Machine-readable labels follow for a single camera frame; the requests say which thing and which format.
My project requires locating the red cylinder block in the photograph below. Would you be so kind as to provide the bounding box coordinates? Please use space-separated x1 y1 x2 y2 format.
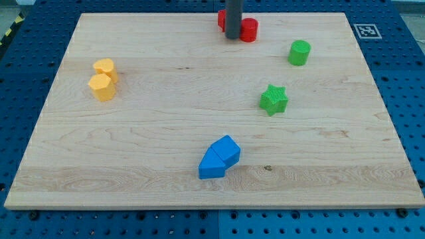
240 18 259 42

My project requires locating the blue cube block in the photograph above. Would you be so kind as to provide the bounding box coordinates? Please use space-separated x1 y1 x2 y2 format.
211 135 241 169

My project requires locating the blue triangle block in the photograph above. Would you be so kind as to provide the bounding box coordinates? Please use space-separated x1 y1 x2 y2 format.
199 147 226 179

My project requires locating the wooden board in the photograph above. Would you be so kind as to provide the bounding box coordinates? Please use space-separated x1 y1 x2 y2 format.
5 13 424 210

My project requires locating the green star block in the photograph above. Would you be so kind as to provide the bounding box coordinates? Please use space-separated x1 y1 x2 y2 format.
259 84 289 116

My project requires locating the red block behind rod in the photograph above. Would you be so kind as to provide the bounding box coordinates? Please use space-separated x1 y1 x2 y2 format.
217 9 226 32

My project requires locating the green cylinder block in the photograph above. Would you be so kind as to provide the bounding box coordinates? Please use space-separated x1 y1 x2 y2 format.
288 40 311 66

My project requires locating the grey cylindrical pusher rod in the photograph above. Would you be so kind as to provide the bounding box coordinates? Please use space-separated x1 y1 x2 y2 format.
225 0 244 40

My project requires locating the yellow hexagon block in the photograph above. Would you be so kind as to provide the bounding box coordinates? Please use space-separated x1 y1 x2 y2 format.
88 74 116 102

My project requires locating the yellow heart block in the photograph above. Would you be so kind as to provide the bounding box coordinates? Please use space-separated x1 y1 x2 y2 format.
92 58 119 84

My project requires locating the white fiducial marker tag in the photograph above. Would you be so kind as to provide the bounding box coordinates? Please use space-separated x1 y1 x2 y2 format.
354 23 382 39

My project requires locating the black yellow hazard tape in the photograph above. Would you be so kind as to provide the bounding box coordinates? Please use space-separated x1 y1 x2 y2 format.
1 12 25 47

